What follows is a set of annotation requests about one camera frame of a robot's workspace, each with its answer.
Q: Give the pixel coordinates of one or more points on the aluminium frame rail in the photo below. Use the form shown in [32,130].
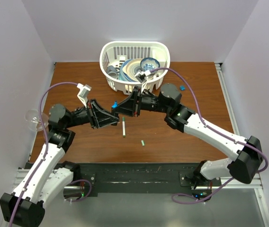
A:
[257,184]

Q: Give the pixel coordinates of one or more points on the beige blue plate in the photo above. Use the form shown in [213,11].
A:
[128,70]

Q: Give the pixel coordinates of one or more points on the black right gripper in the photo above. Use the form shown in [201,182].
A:
[130,106]

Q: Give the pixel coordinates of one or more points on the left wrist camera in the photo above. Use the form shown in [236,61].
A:
[83,93]

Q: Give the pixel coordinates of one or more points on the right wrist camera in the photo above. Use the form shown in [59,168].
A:
[142,77]

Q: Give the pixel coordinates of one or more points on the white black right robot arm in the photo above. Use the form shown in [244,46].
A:
[243,155]

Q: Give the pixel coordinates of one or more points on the blue patterned bowl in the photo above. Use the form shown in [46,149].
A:
[149,63]

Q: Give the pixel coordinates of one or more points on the black blue highlighter pen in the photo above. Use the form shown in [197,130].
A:
[114,106]

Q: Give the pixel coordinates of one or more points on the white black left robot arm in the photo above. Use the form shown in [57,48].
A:
[25,206]

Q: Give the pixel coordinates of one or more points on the clear wine glass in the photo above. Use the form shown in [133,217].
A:
[33,120]

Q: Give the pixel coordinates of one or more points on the white pen green tip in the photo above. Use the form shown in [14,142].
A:
[123,128]

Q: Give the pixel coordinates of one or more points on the white plastic dish basket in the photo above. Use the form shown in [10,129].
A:
[120,61]

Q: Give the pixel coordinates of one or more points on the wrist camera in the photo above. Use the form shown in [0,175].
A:
[83,93]
[142,77]

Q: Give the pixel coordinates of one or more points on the grey blue mug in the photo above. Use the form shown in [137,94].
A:
[112,72]

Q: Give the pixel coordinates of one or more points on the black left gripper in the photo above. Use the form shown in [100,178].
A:
[91,111]

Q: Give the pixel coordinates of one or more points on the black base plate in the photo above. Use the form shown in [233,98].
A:
[170,178]

